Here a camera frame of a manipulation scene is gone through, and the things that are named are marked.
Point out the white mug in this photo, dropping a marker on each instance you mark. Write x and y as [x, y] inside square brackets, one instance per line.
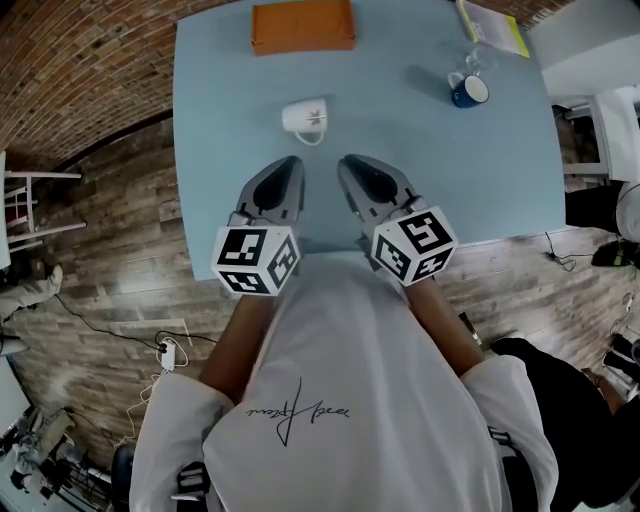
[300, 117]

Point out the light blue table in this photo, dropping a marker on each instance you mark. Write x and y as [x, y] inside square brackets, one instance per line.
[400, 150]

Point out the person's white shirt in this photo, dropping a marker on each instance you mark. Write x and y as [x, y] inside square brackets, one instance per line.
[350, 350]

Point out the blue enamel mug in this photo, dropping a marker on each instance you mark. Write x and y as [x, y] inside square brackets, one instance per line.
[467, 95]

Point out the white desk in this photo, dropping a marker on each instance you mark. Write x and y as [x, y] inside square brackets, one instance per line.
[617, 135]

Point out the person's right forearm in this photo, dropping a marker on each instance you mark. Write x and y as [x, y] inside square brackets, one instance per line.
[445, 330]

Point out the yellow-edged booklet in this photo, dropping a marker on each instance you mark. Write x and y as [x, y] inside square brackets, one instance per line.
[492, 25]

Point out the person's left forearm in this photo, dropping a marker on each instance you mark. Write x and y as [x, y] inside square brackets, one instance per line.
[235, 350]

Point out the clear glass mug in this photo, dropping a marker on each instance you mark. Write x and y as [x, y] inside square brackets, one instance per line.
[477, 60]

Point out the small white table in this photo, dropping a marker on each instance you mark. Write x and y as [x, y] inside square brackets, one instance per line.
[45, 175]

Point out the white power strip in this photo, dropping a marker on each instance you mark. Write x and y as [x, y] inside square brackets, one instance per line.
[169, 356]

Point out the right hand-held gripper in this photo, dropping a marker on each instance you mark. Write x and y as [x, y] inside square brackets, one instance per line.
[420, 240]

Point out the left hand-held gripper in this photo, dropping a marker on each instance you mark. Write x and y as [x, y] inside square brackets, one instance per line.
[245, 250]

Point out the orange cardboard box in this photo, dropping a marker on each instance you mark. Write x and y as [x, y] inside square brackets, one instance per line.
[300, 25]

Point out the black and yellow bag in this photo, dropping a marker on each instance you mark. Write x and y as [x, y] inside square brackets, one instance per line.
[607, 255]

